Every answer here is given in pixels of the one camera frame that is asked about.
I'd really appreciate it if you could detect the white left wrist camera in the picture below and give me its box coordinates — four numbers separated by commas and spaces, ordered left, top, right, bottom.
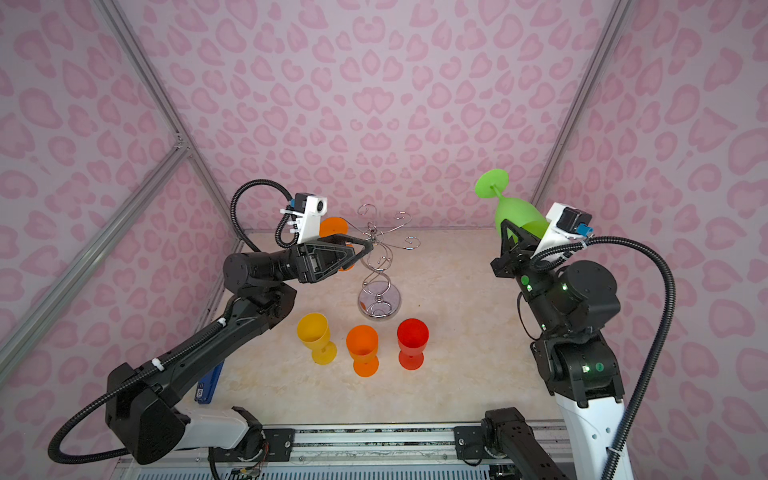
280, 193, 329, 244

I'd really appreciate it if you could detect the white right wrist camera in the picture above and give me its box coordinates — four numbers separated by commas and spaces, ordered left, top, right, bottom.
535, 203, 593, 254

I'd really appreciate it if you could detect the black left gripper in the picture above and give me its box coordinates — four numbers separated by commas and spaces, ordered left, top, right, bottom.
267, 237, 370, 293

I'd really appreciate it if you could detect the blue stapler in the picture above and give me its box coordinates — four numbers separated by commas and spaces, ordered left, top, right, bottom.
194, 362, 224, 405

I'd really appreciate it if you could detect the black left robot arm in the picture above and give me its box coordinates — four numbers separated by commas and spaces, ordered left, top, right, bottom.
105, 234, 373, 465

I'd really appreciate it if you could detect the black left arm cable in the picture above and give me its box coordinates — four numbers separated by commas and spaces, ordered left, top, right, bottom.
47, 178, 295, 465

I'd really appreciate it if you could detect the red wine glass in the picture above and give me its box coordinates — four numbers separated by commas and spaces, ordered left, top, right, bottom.
397, 318, 430, 371

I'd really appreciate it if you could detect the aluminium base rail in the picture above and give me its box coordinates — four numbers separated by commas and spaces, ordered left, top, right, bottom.
110, 419, 637, 480

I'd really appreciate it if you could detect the yellow wine glass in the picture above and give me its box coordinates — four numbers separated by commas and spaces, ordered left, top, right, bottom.
297, 313, 337, 365

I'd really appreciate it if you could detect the green wine glass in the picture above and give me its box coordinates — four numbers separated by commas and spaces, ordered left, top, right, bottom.
475, 169, 549, 238

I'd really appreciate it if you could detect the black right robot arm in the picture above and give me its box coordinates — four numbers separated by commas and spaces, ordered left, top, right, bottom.
454, 220, 625, 479

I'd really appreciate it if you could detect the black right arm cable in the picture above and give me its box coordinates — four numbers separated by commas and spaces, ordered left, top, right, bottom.
530, 235, 677, 480

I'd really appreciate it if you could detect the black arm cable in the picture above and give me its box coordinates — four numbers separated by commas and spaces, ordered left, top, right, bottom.
530, 235, 677, 480
47, 178, 295, 465

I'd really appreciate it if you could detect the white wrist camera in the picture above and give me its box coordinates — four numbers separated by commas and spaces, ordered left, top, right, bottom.
280, 193, 329, 244
535, 203, 593, 254

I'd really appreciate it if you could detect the orange wine glass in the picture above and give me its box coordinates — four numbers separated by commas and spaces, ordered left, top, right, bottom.
315, 217, 355, 276
346, 325, 379, 378

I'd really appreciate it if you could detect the chrome wire wine glass rack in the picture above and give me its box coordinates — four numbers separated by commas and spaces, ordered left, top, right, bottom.
346, 203, 421, 322

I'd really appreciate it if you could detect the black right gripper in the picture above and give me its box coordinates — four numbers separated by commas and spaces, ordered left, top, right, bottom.
491, 219, 563, 329

